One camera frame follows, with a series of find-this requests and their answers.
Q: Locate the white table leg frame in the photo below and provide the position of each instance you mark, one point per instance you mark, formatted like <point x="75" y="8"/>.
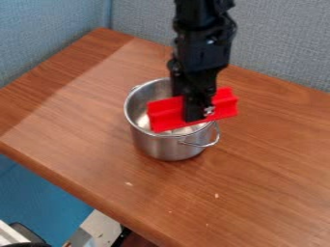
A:
<point x="97" y="232"/>

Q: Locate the red rectangular block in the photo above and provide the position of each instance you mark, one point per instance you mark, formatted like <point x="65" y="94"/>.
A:
<point x="164" y="112"/>

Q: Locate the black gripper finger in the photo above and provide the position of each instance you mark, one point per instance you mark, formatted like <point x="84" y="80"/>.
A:
<point x="178" y="81"/>
<point x="199" y="92"/>

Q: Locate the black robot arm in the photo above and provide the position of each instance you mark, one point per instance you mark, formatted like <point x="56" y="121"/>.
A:
<point x="202" y="13"/>

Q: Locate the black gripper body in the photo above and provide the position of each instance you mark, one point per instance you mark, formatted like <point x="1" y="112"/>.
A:
<point x="200" y="50"/>

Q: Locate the stainless steel pot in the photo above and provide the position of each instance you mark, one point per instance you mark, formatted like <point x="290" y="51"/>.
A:
<point x="174" y="145"/>

